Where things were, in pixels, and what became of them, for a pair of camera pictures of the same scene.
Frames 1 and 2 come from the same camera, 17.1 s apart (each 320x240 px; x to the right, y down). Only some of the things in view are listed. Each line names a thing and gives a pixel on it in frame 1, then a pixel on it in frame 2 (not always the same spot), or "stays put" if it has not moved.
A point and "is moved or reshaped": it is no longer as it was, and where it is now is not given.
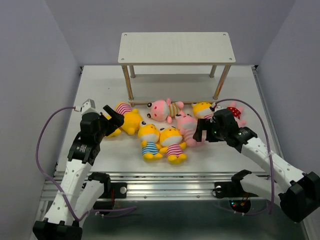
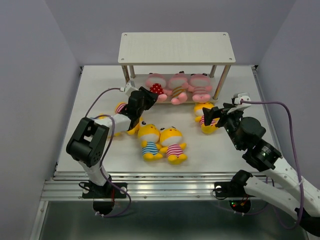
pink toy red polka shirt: (237, 112) is moved or reshaped
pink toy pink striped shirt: (187, 124) to (200, 84)
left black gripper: (116, 122) to (150, 97)
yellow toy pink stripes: (170, 141) stays put
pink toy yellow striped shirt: (162, 110) to (178, 84)
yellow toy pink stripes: (202, 110) stays put
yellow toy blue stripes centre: (150, 134) stays put
